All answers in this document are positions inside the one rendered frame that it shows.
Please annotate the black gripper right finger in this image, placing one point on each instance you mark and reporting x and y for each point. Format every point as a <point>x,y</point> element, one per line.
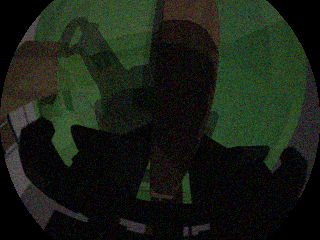
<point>213,163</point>

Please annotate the brown wooden rail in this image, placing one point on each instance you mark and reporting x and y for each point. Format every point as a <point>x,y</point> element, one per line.
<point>186,69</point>

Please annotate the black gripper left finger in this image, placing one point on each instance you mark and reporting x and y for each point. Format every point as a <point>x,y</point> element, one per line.
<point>129,152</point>

